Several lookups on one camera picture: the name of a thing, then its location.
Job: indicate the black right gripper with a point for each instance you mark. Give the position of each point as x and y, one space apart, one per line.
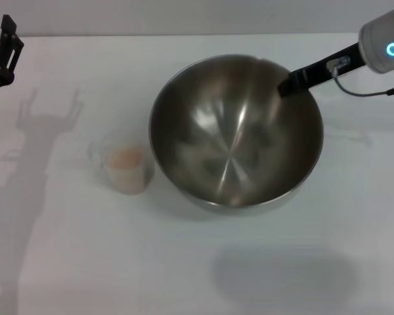
318 72

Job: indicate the stainless steel mixing bowl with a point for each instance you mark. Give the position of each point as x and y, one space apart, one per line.
236 147

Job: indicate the rice grains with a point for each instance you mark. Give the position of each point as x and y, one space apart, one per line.
124 160

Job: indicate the transparent plastic measuring cup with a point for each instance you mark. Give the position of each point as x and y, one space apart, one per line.
146 170

